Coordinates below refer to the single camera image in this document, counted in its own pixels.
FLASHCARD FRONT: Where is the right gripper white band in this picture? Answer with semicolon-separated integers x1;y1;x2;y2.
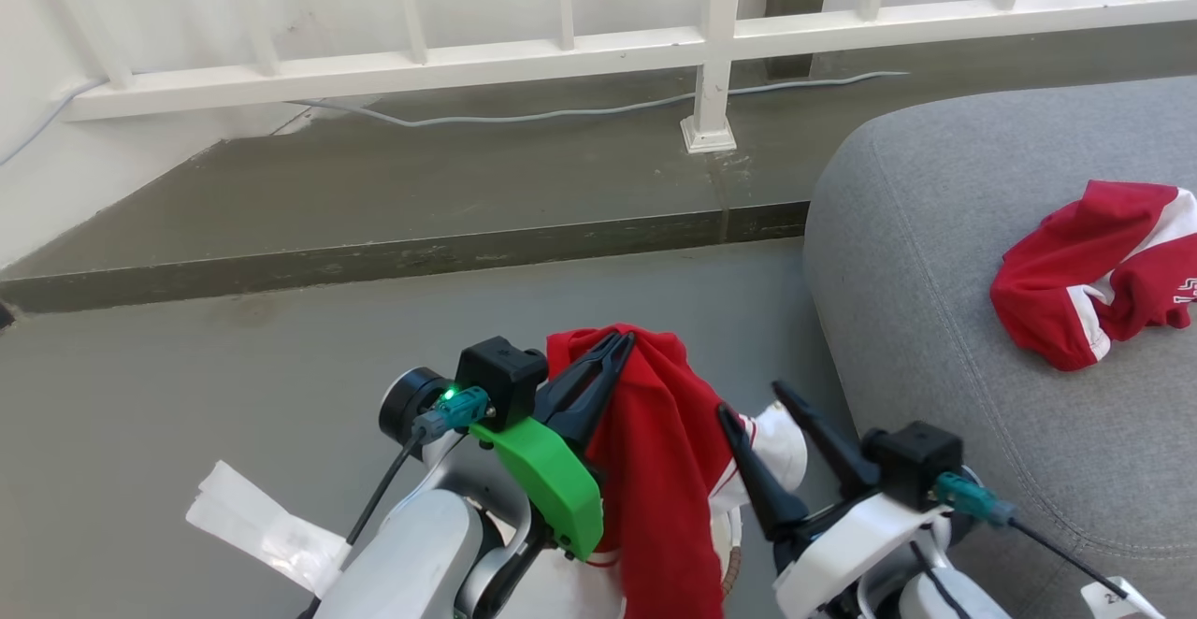
717;381;951;619

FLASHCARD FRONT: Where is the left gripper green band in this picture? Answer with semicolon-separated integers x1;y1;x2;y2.
470;333;638;562

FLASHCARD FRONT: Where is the red garment with white trim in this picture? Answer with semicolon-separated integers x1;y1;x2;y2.
545;323;810;619

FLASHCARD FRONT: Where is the red shirt with white print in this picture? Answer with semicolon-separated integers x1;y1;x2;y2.
989;180;1197;372

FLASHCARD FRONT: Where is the grey fabric sofa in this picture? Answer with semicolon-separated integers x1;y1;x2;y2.
802;75;1197;619

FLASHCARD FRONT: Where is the beige perforated laundry basket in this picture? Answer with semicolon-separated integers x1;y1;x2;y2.
715;511;746;606

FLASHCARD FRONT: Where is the small white numbered tag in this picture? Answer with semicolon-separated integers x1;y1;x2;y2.
1082;579;1165;619

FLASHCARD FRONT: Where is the white crumpled paper tag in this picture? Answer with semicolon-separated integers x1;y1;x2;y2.
185;460;352;598

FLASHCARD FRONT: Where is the white wooden railing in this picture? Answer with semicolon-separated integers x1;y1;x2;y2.
37;0;1197;154

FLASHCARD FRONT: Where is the black left cable teal plug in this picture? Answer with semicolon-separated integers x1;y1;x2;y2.
297;387;492;619

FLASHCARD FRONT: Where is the black cable teal plug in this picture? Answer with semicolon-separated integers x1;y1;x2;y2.
297;387;492;619
935;472;1114;592

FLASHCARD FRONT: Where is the black right cable teal plug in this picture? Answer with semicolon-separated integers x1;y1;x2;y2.
935;472;1114;592

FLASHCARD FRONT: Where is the light grey floor cable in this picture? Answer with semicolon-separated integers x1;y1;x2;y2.
0;70;910;166

